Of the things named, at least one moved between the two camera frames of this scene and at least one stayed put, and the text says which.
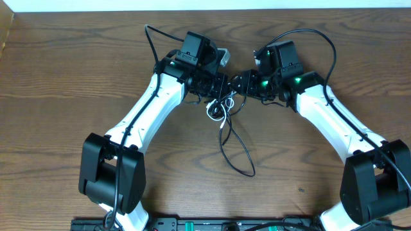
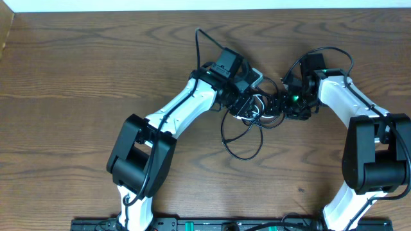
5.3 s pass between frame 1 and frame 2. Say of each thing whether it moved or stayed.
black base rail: stayed
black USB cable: moved
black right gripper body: moved
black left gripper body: moved
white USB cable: moved
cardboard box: stayed
